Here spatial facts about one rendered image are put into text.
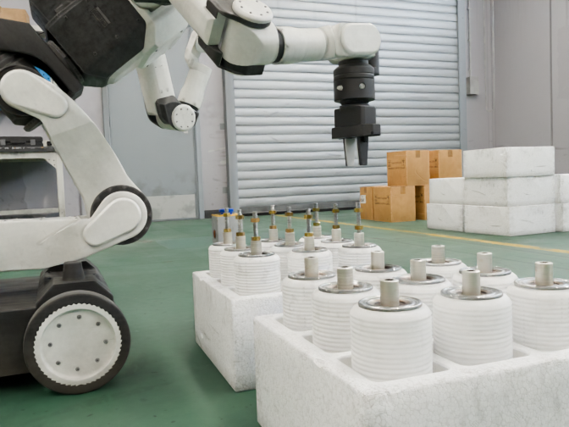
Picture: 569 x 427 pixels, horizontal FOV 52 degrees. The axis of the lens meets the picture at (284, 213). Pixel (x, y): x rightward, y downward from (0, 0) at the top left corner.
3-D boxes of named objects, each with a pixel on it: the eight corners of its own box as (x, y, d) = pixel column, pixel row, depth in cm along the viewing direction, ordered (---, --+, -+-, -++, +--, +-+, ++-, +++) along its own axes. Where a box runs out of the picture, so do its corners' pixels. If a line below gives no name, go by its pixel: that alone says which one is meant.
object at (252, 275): (233, 338, 124) (229, 254, 123) (276, 333, 127) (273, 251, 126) (242, 351, 115) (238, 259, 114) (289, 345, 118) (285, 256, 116)
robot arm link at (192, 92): (218, 79, 176) (196, 138, 175) (201, 79, 184) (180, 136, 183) (189, 63, 169) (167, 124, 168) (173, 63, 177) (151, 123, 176)
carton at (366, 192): (388, 217, 554) (387, 185, 553) (401, 218, 532) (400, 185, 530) (360, 219, 544) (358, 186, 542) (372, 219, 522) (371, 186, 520)
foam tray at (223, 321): (235, 392, 111) (231, 300, 110) (195, 341, 148) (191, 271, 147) (411, 363, 125) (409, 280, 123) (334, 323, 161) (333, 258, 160)
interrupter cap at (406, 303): (378, 317, 65) (378, 311, 65) (347, 304, 72) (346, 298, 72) (435, 309, 67) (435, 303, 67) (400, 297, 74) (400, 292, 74)
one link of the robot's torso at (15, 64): (-25, 80, 124) (19, 47, 127) (-19, 89, 137) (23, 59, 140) (19, 128, 128) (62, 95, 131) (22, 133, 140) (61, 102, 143)
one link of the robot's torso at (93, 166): (117, 258, 135) (-23, 90, 123) (110, 251, 151) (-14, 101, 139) (169, 218, 139) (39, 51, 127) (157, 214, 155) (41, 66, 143)
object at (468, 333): (466, 457, 69) (464, 305, 67) (420, 426, 77) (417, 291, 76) (531, 441, 72) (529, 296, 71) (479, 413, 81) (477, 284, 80)
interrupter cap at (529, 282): (544, 295, 73) (544, 289, 73) (501, 285, 80) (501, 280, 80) (589, 288, 75) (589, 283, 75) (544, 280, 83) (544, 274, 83)
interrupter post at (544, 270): (544, 289, 76) (544, 264, 76) (530, 286, 78) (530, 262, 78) (558, 287, 77) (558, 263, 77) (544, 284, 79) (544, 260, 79)
